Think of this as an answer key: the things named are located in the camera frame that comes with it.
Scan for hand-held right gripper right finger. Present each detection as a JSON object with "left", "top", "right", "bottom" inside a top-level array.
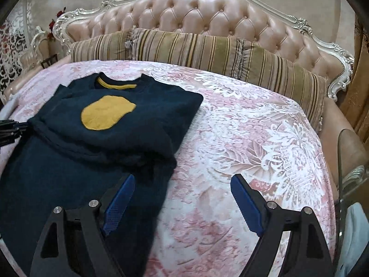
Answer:
[{"left": 231, "top": 174, "right": 336, "bottom": 277}]

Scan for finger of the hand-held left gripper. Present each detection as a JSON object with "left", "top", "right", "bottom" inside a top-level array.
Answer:
[{"left": 0, "top": 120, "right": 29, "bottom": 148}]

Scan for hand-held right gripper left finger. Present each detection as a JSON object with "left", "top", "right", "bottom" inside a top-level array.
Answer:
[{"left": 30, "top": 174, "right": 136, "bottom": 277}]

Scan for navy sweater with yellow print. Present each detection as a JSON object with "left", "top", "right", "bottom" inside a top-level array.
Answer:
[{"left": 0, "top": 73, "right": 204, "bottom": 277}]

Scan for pink floral blanket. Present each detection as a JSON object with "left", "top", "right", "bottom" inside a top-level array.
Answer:
[{"left": 3, "top": 59, "right": 338, "bottom": 277}]

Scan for dark small object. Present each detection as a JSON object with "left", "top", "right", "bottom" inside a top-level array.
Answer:
[{"left": 40, "top": 56, "right": 60, "bottom": 70}]

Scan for white carved room divider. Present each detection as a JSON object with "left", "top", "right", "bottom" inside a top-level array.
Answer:
[{"left": 0, "top": 6, "right": 32, "bottom": 93}]

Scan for white carved armchair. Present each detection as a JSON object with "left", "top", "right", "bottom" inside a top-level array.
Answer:
[{"left": 27, "top": 26, "right": 51, "bottom": 67}]

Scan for light blue garment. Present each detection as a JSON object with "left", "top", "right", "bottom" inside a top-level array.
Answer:
[{"left": 336, "top": 202, "right": 369, "bottom": 277}]

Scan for red flowers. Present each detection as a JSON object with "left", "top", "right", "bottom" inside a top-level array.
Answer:
[{"left": 48, "top": 9, "right": 67, "bottom": 39}]

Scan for striped gold cushion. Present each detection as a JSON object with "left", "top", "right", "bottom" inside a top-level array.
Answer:
[
  {"left": 236, "top": 41, "right": 327, "bottom": 132},
  {"left": 125, "top": 28, "right": 247, "bottom": 79},
  {"left": 70, "top": 32, "right": 134, "bottom": 63}
]

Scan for pink tufted headboard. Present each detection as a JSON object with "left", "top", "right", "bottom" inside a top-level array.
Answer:
[{"left": 3, "top": 0, "right": 364, "bottom": 185}]

